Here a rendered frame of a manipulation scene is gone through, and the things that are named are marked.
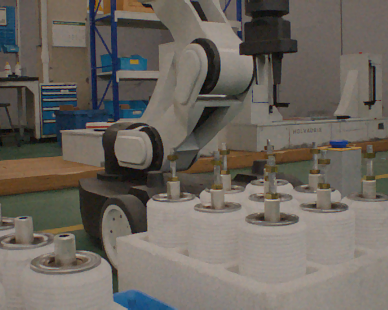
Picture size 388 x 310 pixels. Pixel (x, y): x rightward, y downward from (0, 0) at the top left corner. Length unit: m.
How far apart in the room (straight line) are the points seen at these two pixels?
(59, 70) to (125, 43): 3.21
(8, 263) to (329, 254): 0.45
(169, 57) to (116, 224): 2.17
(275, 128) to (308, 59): 4.04
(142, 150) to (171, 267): 0.73
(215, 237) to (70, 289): 0.32
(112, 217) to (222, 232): 0.56
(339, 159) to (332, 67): 6.21
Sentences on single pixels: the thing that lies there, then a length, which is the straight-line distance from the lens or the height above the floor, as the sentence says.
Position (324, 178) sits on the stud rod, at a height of 0.30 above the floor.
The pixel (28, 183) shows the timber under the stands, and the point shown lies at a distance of 2.68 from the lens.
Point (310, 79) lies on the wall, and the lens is 7.56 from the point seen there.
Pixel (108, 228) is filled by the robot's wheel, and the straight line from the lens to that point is 1.35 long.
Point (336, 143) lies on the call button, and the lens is 1.15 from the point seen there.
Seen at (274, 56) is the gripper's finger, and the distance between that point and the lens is 1.05.
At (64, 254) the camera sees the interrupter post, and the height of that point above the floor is 0.26.
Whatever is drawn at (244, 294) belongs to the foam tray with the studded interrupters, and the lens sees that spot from 0.71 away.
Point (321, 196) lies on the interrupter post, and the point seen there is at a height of 0.27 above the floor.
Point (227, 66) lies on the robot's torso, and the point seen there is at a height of 0.50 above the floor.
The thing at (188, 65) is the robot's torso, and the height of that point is 0.51.
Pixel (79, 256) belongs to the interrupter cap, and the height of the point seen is 0.25.
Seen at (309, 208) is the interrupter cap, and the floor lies 0.25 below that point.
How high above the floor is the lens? 0.42
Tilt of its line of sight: 6 degrees down
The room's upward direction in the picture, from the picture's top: 1 degrees counter-clockwise
